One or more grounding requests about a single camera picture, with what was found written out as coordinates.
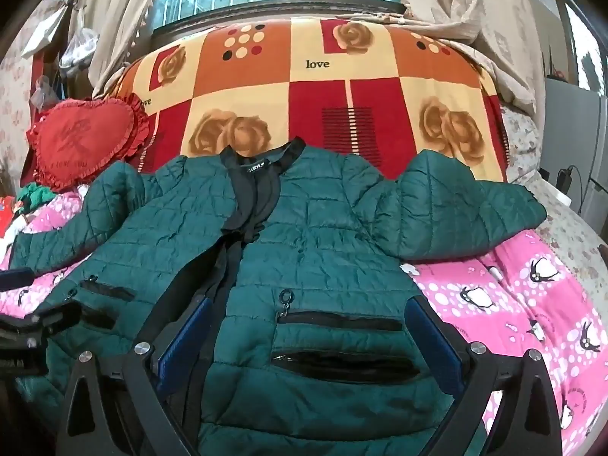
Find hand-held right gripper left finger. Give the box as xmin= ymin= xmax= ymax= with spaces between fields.
xmin=54 ymin=296 xmax=213 ymax=456

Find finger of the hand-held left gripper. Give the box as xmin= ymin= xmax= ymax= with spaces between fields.
xmin=0 ymin=303 xmax=97 ymax=343
xmin=0 ymin=268 xmax=35 ymax=291

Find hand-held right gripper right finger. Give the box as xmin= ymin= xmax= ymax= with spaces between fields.
xmin=404 ymin=294 xmax=564 ymax=456

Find green quilted jacket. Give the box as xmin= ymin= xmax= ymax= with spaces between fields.
xmin=9 ymin=137 xmax=547 ymax=456

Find red cloth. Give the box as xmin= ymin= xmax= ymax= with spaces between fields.
xmin=0 ymin=195 xmax=20 ymax=238

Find pink penguin blanket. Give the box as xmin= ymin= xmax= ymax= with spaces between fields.
xmin=0 ymin=189 xmax=608 ymax=456

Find green ruffled cloth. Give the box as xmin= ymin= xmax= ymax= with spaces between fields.
xmin=19 ymin=183 xmax=60 ymax=214

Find red heart-shaped pillow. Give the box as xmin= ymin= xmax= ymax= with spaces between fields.
xmin=26 ymin=92 xmax=150 ymax=191

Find floral bedsheet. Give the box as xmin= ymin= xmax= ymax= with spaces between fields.
xmin=499 ymin=104 xmax=608 ymax=390

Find clear plastic bag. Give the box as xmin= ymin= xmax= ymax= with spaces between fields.
xmin=59 ymin=26 xmax=100 ymax=79

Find white refrigerator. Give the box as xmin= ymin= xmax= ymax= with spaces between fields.
xmin=544 ymin=76 xmax=608 ymax=248

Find red orange rose blanket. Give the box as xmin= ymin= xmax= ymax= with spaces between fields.
xmin=107 ymin=16 xmax=509 ymax=184

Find beige curtain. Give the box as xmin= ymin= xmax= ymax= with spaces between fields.
xmin=78 ymin=0 xmax=184 ymax=100
xmin=394 ymin=0 xmax=564 ymax=115

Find black charger with cable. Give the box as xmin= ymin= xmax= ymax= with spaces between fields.
xmin=556 ymin=165 xmax=586 ymax=217

